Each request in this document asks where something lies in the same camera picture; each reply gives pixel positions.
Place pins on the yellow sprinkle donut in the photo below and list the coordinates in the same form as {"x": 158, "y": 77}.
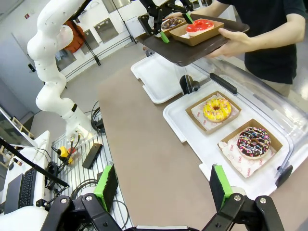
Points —
{"x": 223, "y": 113}

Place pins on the white display tray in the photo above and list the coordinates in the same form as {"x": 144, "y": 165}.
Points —
{"x": 192, "y": 134}
{"x": 158, "y": 79}

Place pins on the dark chocolate sprinkle donut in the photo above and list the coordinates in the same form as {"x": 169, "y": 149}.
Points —
{"x": 262, "y": 142}

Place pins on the person's left forearm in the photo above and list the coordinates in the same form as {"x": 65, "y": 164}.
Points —
{"x": 276, "y": 32}

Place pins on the person's left hand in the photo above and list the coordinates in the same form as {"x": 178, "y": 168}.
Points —
{"x": 233, "y": 44}

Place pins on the brown cardboard donut box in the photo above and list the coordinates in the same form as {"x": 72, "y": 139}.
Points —
{"x": 276, "y": 143}
{"x": 175, "y": 28}
{"x": 207, "y": 128}
{"x": 199, "y": 41}

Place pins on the chocolate nut donut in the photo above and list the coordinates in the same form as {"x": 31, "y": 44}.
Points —
{"x": 172, "y": 22}

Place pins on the dark brown serving tray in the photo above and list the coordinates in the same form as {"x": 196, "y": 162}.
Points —
{"x": 173, "y": 51}

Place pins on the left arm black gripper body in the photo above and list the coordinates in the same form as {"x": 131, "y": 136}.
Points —
{"x": 154, "y": 7}

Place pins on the flat black rectangular box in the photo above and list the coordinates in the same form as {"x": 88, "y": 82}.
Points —
{"x": 92, "y": 156}

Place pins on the white printed paper liner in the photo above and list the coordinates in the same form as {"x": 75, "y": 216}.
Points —
{"x": 199, "y": 115}
{"x": 184, "y": 36}
{"x": 233, "y": 156}

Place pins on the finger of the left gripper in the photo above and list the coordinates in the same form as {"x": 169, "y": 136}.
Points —
{"x": 147, "y": 24}
{"x": 187, "y": 18}

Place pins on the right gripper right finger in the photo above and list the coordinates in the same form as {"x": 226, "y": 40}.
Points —
{"x": 220, "y": 187}

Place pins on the red glazed donut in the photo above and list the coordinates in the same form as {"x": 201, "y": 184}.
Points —
{"x": 207, "y": 25}

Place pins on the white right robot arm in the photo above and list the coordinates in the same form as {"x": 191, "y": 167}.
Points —
{"x": 21, "y": 219}

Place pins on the black pole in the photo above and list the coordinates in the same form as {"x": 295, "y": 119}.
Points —
{"x": 31, "y": 164}

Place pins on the orange bag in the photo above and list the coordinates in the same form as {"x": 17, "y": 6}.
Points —
{"x": 74, "y": 38}

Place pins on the person in black shirt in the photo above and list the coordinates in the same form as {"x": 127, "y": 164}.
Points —
{"x": 264, "y": 14}

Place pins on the yellow emergency stop button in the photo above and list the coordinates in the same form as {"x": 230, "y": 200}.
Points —
{"x": 65, "y": 154}

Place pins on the black tripod stand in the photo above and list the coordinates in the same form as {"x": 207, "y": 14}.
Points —
{"x": 89, "y": 45}

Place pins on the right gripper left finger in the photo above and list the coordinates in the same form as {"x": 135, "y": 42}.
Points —
{"x": 106, "y": 187}

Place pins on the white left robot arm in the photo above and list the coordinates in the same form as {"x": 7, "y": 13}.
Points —
{"x": 48, "y": 36}

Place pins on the grey laptop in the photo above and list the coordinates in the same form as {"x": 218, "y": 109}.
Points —
{"x": 13, "y": 195}

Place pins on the black computer keyboard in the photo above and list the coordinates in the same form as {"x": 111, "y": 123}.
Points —
{"x": 27, "y": 187}

